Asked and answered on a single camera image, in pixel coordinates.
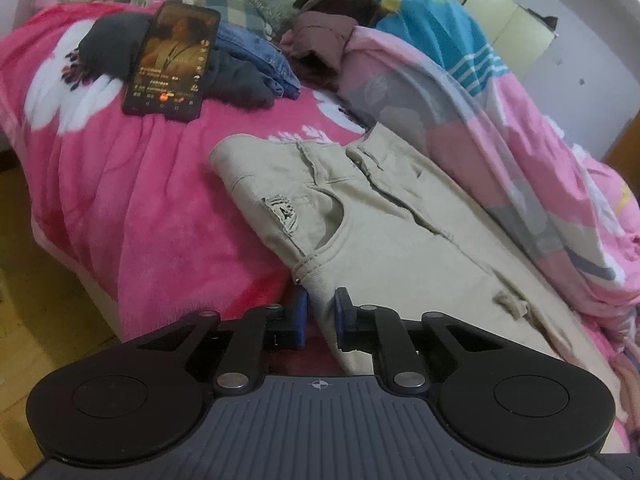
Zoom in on pink and teal floral duvet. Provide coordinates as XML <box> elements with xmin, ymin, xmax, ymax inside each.
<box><xmin>320</xmin><ymin>0</ymin><xmax>640</xmax><ymax>332</ymax></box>

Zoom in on dark grey cloth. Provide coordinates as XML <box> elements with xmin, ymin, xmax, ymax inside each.
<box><xmin>64</xmin><ymin>12</ymin><xmax>281</xmax><ymax>112</ymax></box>

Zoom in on cream wardrobe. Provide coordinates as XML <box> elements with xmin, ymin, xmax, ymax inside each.
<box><xmin>425</xmin><ymin>0</ymin><xmax>559</xmax><ymax>69</ymax></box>

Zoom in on blue jeans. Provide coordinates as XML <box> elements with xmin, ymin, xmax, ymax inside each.
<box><xmin>215</xmin><ymin>20</ymin><xmax>304</xmax><ymax>102</ymax></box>

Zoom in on plaid pillow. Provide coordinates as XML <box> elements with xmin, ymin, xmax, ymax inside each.
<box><xmin>177</xmin><ymin>0</ymin><xmax>281</xmax><ymax>42</ymax></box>

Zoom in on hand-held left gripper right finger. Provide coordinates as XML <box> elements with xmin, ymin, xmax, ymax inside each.
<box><xmin>335</xmin><ymin>286</ymin><xmax>507</xmax><ymax>397</ymax></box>

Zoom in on green leaf-pattern pillow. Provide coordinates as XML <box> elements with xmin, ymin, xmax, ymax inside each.
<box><xmin>232</xmin><ymin>0</ymin><xmax>302</xmax><ymax>27</ymax></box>

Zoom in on brown jacket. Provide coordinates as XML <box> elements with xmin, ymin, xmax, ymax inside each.
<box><xmin>279</xmin><ymin>0</ymin><xmax>382</xmax><ymax>94</ymax></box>

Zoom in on beige pants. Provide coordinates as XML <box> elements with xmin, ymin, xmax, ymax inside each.
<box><xmin>207</xmin><ymin>122</ymin><xmax>628</xmax><ymax>423</ymax></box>

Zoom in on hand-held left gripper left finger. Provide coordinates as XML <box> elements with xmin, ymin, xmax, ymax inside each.
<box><xmin>136</xmin><ymin>286</ymin><xmax>309</xmax><ymax>397</ymax></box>

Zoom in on pink floral fleece blanket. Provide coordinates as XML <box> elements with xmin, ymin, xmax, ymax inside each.
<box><xmin>0</xmin><ymin>0</ymin><xmax>640</xmax><ymax>461</ymax></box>

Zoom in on black smartphone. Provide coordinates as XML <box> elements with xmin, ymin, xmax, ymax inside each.
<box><xmin>122</xmin><ymin>1</ymin><xmax>222</xmax><ymax>124</ymax></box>

